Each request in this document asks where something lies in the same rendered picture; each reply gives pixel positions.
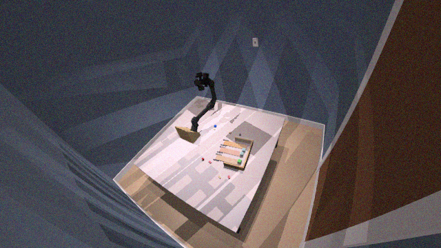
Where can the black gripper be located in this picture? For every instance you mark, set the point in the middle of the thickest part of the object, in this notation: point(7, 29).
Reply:
point(201, 81)

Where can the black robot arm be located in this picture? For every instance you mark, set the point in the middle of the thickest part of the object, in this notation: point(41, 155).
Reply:
point(209, 106)

